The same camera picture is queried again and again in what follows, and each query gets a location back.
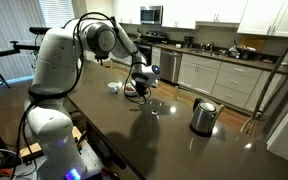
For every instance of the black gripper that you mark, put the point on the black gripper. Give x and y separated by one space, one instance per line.
141 86

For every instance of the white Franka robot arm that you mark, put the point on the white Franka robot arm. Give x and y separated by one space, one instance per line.
57 66

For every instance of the white ceramic bowl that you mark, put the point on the white ceramic bowl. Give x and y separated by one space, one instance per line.
129 91

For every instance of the clear drinking glass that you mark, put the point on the clear drinking glass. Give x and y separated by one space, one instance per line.
154 112

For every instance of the brown food pieces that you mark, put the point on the brown food pieces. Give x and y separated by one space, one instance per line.
129 89

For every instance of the white ceramic mug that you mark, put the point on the white ceramic mug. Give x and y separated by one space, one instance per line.
114 87

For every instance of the stainless steel dishwasher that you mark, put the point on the stainless steel dishwasher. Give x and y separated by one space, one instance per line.
170 65

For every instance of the black office chair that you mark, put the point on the black office chair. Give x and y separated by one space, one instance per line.
100 60

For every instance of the black kitchen stove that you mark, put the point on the black kitchen stove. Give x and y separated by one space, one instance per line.
150 40

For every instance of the stainless steel electric kettle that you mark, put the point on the stainless steel electric kettle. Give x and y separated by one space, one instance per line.
203 116

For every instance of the black coffee maker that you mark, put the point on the black coffee maker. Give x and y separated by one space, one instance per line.
188 41

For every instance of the white drawer base cabinets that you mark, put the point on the white drawer base cabinets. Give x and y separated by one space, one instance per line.
217 78

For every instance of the stainless steel microwave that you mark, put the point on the stainless steel microwave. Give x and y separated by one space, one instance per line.
150 15

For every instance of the chrome sink faucet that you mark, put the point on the chrome sink faucet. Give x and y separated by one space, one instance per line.
210 46

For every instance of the pile of dishes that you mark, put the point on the pile of dishes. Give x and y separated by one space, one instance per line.
240 51

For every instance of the light wooden board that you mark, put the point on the light wooden board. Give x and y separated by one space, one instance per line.
30 148

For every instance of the brown cutting board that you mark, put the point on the brown cutting board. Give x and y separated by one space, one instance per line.
255 41

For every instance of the dark metal stand pole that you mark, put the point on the dark metal stand pole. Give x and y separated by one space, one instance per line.
277 66

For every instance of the white window blinds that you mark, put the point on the white window blinds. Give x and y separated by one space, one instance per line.
7 26

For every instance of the robot mounting base plate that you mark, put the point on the robot mounting base plate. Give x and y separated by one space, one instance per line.
90 160

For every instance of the white wall cabinets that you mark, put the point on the white wall cabinets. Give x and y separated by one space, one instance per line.
260 13

